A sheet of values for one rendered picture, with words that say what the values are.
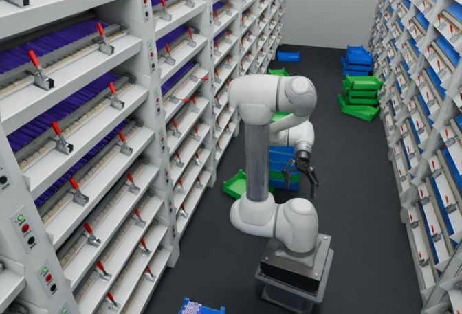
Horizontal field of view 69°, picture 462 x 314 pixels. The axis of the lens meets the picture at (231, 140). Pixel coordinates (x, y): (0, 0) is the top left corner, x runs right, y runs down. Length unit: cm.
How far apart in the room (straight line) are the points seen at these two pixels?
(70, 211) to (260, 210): 76
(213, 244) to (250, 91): 114
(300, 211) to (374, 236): 91
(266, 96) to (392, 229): 146
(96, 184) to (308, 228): 87
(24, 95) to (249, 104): 71
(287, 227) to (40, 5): 118
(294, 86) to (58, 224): 84
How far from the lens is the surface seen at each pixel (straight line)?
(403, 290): 212
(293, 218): 149
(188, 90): 174
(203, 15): 191
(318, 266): 165
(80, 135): 107
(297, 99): 118
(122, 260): 143
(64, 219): 109
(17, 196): 90
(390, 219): 246
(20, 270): 99
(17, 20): 86
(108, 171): 122
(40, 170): 97
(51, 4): 92
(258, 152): 134
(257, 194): 146
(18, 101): 88
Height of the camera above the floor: 160
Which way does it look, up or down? 33 degrees down
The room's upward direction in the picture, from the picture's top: 1 degrees clockwise
